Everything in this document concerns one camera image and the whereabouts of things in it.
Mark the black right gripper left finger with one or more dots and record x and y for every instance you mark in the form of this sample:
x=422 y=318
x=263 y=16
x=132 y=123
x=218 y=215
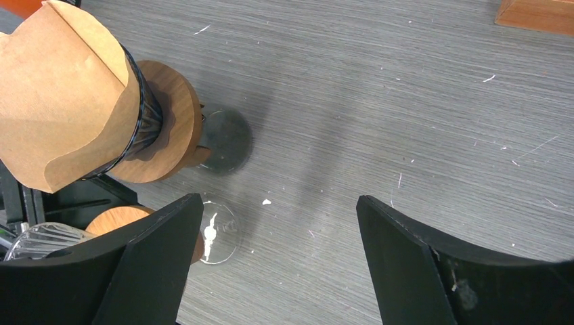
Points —
x=133 y=275

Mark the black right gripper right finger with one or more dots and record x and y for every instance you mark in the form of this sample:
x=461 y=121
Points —
x=422 y=275

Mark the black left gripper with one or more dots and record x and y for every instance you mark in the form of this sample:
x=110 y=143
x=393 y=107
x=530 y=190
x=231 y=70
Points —
x=77 y=205

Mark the brown paper coffee filter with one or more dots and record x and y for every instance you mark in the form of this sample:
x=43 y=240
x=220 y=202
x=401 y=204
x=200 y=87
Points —
x=69 y=98

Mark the blue glass dripper cone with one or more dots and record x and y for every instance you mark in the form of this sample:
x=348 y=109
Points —
x=148 y=125

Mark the small glass carafe wood collar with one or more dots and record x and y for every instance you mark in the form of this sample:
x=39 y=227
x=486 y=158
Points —
x=221 y=233

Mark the orange coffee filter box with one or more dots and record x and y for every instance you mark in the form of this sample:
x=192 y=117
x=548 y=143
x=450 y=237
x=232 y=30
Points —
x=22 y=6

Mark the orange wooden compartment tray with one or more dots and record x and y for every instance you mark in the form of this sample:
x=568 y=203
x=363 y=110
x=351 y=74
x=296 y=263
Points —
x=549 y=16

